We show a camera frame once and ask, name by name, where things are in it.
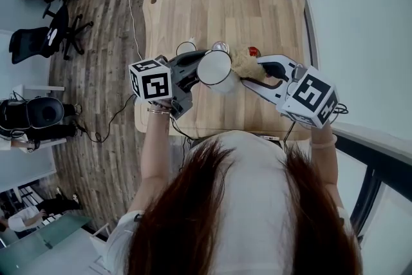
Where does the clear glass bowl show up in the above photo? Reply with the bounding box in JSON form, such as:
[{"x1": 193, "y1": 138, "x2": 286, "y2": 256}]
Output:
[{"x1": 176, "y1": 40, "x2": 198, "y2": 57}]

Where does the beige sponge cloth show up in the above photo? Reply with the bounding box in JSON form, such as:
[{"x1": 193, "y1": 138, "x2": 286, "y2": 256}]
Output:
[{"x1": 230, "y1": 44, "x2": 270, "y2": 80}]

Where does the person's left forearm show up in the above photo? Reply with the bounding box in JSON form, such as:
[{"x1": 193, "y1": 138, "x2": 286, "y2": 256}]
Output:
[{"x1": 127, "y1": 109, "x2": 172, "y2": 215}]

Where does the clear glass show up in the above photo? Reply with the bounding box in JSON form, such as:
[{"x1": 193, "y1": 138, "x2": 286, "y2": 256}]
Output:
[{"x1": 211, "y1": 41, "x2": 230, "y2": 54}]

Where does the person's right forearm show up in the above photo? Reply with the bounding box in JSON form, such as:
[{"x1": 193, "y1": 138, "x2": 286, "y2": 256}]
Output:
[{"x1": 308, "y1": 125, "x2": 342, "y2": 204}]

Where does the person's white shirt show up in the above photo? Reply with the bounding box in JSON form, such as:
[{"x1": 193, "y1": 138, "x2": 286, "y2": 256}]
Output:
[{"x1": 106, "y1": 131, "x2": 363, "y2": 275}]

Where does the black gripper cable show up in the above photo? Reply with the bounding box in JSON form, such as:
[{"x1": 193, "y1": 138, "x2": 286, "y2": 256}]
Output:
[
  {"x1": 283, "y1": 102, "x2": 350, "y2": 141},
  {"x1": 169, "y1": 112, "x2": 198, "y2": 158}
]

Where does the black floor cable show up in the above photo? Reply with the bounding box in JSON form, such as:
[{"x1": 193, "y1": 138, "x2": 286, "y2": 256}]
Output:
[{"x1": 77, "y1": 95, "x2": 138, "y2": 143}]

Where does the white enamel mug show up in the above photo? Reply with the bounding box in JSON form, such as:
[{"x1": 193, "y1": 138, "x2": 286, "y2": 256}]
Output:
[{"x1": 196, "y1": 50, "x2": 241, "y2": 95}]

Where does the black window frame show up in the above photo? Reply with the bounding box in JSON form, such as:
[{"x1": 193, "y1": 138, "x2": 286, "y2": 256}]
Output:
[{"x1": 283, "y1": 0, "x2": 412, "y2": 245}]

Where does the white shelf unit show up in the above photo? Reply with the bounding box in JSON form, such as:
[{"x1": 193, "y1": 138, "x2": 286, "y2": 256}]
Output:
[{"x1": 0, "y1": 84, "x2": 68, "y2": 191}]

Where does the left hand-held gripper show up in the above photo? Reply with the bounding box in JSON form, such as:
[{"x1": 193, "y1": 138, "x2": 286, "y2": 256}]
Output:
[{"x1": 128, "y1": 50, "x2": 209, "y2": 122}]

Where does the frosted glass desk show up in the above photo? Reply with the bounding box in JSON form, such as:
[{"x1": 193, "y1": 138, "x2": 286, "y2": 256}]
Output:
[{"x1": 0, "y1": 214, "x2": 93, "y2": 275}]

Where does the beige wrist band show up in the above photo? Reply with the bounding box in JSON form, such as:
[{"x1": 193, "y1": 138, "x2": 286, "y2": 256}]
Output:
[{"x1": 310, "y1": 135, "x2": 338, "y2": 149}]

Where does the white floor cable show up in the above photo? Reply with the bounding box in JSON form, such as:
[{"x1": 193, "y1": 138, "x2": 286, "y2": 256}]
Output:
[{"x1": 122, "y1": 0, "x2": 142, "y2": 59}]

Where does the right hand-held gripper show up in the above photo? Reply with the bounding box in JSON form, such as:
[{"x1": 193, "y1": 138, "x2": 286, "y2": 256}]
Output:
[{"x1": 241, "y1": 53, "x2": 341, "y2": 129}]

